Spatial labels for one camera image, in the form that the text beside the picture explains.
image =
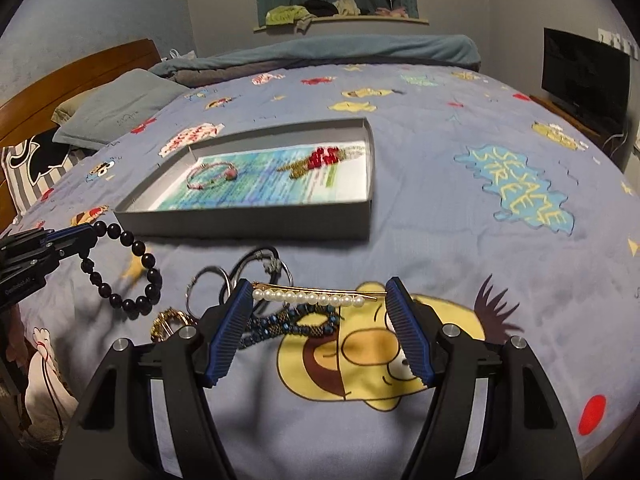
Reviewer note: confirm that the striped cartoon pillow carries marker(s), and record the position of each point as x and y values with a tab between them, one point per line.
33	166

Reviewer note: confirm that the black monitor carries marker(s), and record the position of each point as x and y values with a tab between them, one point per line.
589	76

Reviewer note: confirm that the white wall hook rack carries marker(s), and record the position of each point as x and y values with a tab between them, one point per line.
617	41

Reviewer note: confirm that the grey shallow cardboard tray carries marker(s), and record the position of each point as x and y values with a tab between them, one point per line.
341	221

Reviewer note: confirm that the wooden window shelf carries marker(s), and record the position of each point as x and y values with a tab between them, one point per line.
354	19

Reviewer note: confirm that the wooden headboard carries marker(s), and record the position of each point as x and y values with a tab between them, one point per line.
29	112

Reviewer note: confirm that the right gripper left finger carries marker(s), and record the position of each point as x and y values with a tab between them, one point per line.
221	328

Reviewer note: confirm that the printed paper sheet in tray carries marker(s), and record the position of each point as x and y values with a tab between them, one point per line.
303	174

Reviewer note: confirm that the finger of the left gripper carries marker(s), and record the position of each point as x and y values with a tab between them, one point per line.
72	241

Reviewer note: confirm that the green cloth on shelf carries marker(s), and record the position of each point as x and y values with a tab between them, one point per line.
287	15

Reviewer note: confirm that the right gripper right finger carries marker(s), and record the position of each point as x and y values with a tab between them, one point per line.
415	326

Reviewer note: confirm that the grey pillow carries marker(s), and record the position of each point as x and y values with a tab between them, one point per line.
114	109

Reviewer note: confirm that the silver bangle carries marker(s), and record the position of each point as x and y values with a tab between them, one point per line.
274	267
198	287

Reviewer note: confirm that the teal folded blanket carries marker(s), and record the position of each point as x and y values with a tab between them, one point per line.
441	50

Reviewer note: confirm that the pearl gold hair clip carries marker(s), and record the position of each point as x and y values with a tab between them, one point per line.
317	296

